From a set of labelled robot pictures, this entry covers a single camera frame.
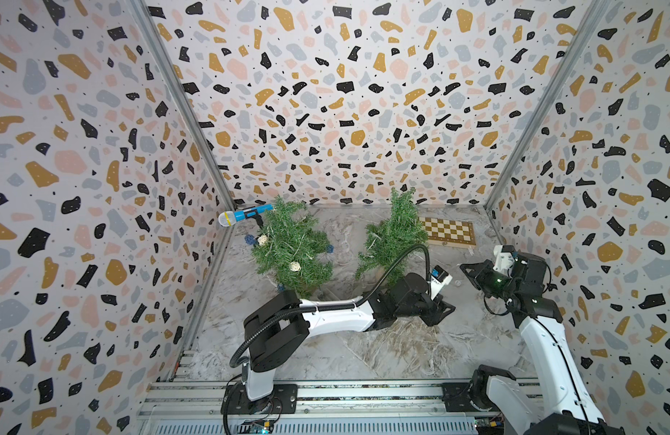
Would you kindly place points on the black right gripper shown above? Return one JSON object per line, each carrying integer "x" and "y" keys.
{"x": 477, "y": 278}

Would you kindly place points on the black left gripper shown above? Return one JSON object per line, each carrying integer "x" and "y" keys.
{"x": 436, "y": 313}

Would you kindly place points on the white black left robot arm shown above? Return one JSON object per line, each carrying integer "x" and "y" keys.
{"x": 275, "y": 331}

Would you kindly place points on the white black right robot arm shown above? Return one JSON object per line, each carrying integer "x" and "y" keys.
{"x": 517, "y": 279}

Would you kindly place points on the green right christmas tree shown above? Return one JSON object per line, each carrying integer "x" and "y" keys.
{"x": 389, "y": 239}

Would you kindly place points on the green christmas tree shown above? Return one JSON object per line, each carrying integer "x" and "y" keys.
{"x": 291, "y": 218}
{"x": 389, "y": 239}

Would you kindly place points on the green left christmas tree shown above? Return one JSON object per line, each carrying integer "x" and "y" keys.
{"x": 291, "y": 218}

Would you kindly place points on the wooden chess board box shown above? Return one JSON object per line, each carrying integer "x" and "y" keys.
{"x": 449, "y": 233}

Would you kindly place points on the blue toy microphone on stand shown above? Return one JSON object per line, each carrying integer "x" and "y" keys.
{"x": 230, "y": 218}

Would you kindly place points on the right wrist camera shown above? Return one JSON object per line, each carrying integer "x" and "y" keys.
{"x": 505, "y": 259}

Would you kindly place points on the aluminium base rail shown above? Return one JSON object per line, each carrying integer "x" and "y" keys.
{"x": 399, "y": 406}

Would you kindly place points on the metal right corner post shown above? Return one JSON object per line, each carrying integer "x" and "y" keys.
{"x": 592, "y": 17}

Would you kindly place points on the metal corner post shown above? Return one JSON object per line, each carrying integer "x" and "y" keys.
{"x": 592, "y": 17}
{"x": 139, "y": 11}

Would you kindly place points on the metal left corner post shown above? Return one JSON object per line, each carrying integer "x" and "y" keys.
{"x": 139, "y": 11}

